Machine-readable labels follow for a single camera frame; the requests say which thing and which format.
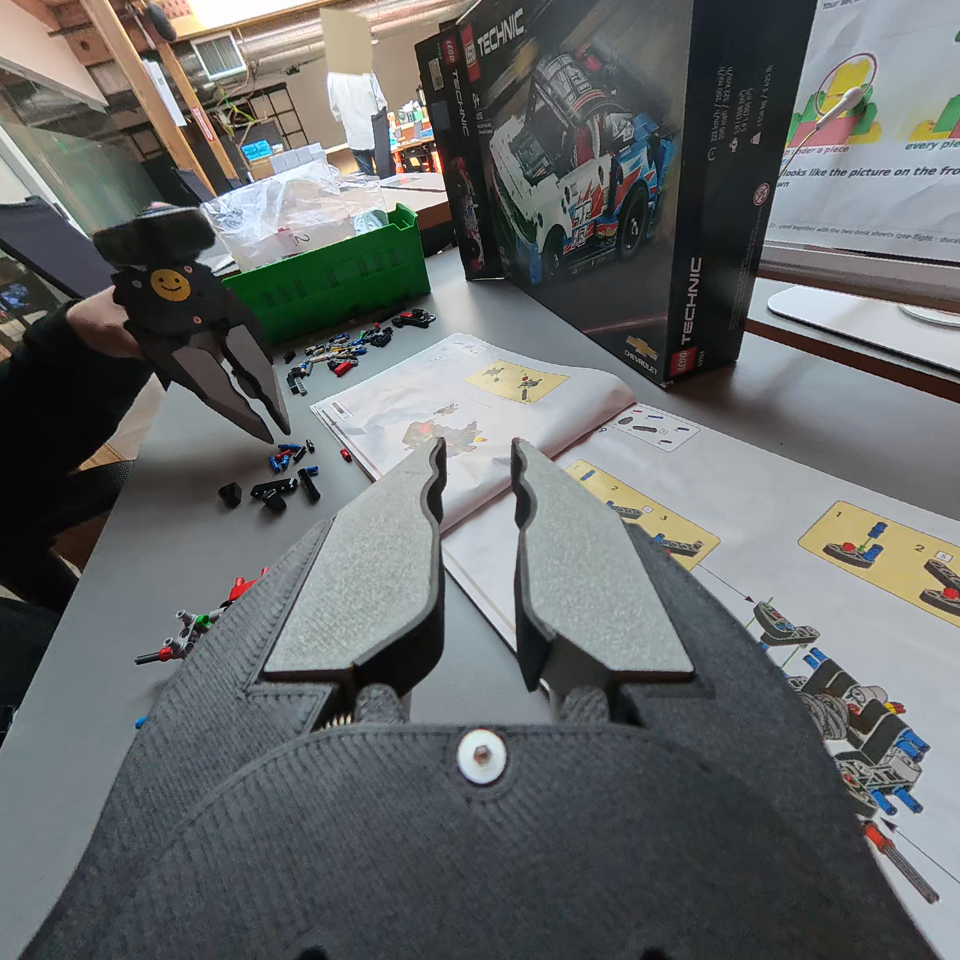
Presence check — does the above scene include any person's left hand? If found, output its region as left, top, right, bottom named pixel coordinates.
left=66, top=292, right=145, bottom=361

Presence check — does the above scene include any white lego instruction booklet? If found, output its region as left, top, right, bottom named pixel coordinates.
left=309, top=332, right=960, bottom=960

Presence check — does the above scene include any green plastic bin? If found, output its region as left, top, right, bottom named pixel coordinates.
left=223, top=202, right=432, bottom=348

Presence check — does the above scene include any wooden support beam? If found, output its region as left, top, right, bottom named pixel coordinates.
left=78, top=0, right=198, bottom=177
left=153, top=45, right=243, bottom=181

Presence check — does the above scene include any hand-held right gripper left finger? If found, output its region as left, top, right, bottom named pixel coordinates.
left=262, top=437, right=449, bottom=699

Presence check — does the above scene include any person's left forearm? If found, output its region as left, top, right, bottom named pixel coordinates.
left=0, top=303, right=155, bottom=541

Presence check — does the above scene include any wooden table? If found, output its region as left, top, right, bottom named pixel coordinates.
left=746, top=247, right=960, bottom=402
left=378, top=172, right=455, bottom=256

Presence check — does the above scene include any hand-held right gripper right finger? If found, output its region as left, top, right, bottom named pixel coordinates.
left=510, top=438, right=695, bottom=714

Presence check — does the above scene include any black metal rack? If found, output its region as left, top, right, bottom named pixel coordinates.
left=247, top=82, right=310, bottom=151

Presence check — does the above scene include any printed instruction poster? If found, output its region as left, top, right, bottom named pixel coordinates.
left=765, top=0, right=960, bottom=264

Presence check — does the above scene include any dark lego car set box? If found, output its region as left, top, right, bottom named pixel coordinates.
left=455, top=0, right=819, bottom=387

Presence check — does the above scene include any white monitor stand base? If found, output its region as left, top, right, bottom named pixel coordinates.
left=767, top=285, right=960, bottom=376

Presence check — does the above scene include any pile of small lego pieces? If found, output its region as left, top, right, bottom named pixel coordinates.
left=285, top=322, right=395, bottom=396

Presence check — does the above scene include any stack of white boxes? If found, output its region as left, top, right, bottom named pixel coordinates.
left=268, top=144, right=329, bottom=180

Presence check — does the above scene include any partly built lego car chassis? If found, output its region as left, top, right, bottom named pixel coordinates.
left=133, top=566, right=273, bottom=730

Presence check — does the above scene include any clear plastic bag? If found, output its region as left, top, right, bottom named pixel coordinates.
left=202, top=161, right=387, bottom=271

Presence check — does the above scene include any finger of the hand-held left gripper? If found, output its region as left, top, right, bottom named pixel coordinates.
left=153, top=330, right=277, bottom=445
left=219, top=318, right=294, bottom=438

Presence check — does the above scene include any dark flat panel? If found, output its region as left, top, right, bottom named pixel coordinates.
left=0, top=196, right=102, bottom=300

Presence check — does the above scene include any dark narrow lego set box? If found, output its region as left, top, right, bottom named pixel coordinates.
left=414, top=26, right=505, bottom=282

